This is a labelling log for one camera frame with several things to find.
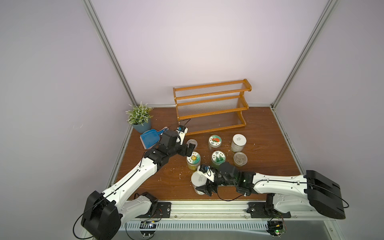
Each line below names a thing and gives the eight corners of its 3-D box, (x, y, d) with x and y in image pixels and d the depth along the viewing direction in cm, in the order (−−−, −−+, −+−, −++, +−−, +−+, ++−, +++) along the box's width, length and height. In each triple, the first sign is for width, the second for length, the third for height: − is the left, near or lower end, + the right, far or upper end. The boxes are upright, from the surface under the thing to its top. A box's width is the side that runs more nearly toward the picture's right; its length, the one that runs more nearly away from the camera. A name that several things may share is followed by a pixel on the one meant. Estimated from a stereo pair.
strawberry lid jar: (208, 151, 95) (209, 145, 89) (207, 140, 100) (208, 134, 94) (220, 151, 95) (222, 145, 89) (219, 140, 100) (221, 134, 94)
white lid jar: (231, 152, 95) (234, 145, 88) (229, 141, 100) (232, 133, 93) (244, 152, 95) (248, 145, 88) (242, 141, 100) (245, 133, 93)
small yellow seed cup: (233, 167, 89) (235, 163, 84) (231, 156, 93) (233, 152, 89) (246, 167, 89) (248, 163, 84) (243, 156, 93) (245, 152, 89)
